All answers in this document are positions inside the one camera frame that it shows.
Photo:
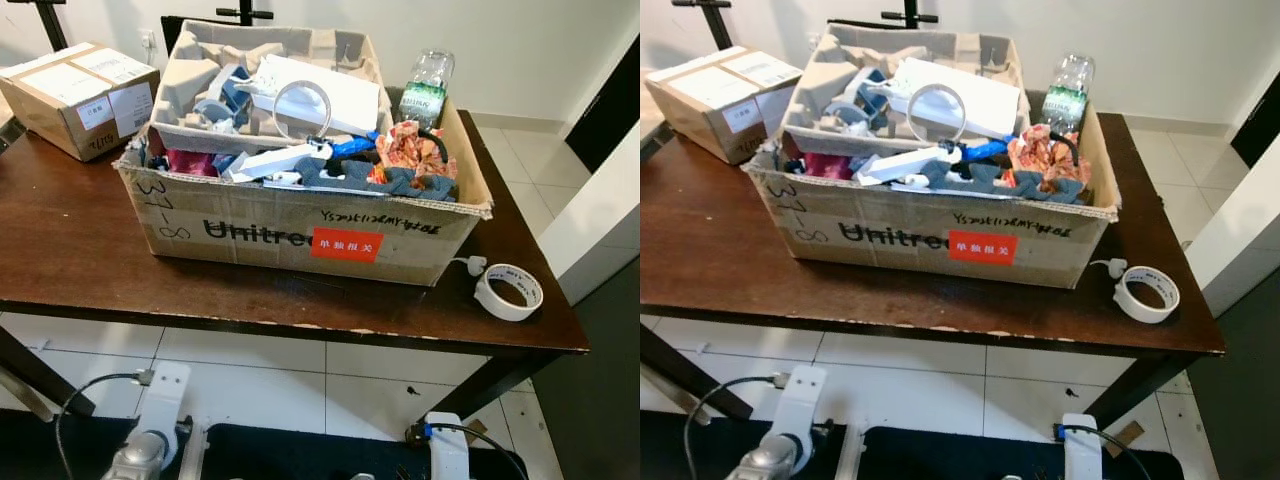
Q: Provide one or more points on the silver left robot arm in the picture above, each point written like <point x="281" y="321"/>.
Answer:
<point x="770" y="462"/>
<point x="135" y="460"/>

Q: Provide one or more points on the dark brown wooden table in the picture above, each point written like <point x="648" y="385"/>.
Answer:
<point x="720" y="270"/>
<point x="100" y="260"/>

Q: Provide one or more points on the taped labelled cardboard box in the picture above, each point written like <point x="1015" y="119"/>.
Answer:
<point x="700" y="115"/>
<point x="60" y="115"/>

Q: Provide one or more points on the white masking tape roll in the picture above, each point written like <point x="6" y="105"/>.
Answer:
<point x="1130" y="303"/>
<point x="490" y="300"/>

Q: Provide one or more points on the small white adapter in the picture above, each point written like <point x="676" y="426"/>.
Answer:
<point x="476" y="265"/>
<point x="1117" y="268"/>

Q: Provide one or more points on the magenta packet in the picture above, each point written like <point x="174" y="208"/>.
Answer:
<point x="825" y="166"/>
<point x="188" y="162"/>

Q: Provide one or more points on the large printed cardboard box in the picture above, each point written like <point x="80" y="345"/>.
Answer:
<point x="250" y="240"/>
<point x="850" y="245"/>

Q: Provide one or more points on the black stand pole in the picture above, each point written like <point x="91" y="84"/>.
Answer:
<point x="52" y="22"/>
<point x="715" y="25"/>

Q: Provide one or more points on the small cardboard scrap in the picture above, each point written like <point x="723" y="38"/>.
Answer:
<point x="1125" y="434"/>
<point x="477" y="431"/>

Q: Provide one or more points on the crumpled red orange wrapper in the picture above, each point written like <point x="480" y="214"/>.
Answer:
<point x="1035" y="155"/>
<point x="405" y="150"/>

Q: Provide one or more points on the clear bottle with green label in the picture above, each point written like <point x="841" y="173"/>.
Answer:
<point x="425" y="100"/>
<point x="1065" y="105"/>

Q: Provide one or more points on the grey moulded pulp tray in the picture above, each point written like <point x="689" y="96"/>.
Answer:
<point x="840" y="75"/>
<point x="200" y="70"/>

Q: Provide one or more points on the blue grey moulded part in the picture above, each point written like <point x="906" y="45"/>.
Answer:
<point x="225" y="100"/>
<point x="860" y="100"/>

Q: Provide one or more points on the long white plastic piece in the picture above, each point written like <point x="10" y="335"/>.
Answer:
<point x="900" y="165"/>
<point x="270" y="162"/>

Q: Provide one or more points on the dark grey foam insert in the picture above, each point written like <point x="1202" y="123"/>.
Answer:
<point x="1000" y="183"/>
<point x="350" y="180"/>

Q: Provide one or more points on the white tape strip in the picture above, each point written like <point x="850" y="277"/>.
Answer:
<point x="193" y="455"/>
<point x="850" y="455"/>

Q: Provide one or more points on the blue plastic piece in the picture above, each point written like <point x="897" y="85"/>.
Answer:
<point x="985" y="150"/>
<point x="352" y="146"/>

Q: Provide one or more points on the white flat box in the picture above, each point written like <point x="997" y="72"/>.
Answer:
<point x="985" y="100"/>
<point x="350" y="100"/>

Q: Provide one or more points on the clear tape roll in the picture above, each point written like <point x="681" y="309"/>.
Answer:
<point x="303" y="84"/>
<point x="938" y="88"/>

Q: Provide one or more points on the black stand with crossbar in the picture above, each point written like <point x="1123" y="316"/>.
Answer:
<point x="243" y="14"/>
<point x="910" y="15"/>

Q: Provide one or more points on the white wall socket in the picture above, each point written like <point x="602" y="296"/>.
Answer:
<point x="149" y="38"/>

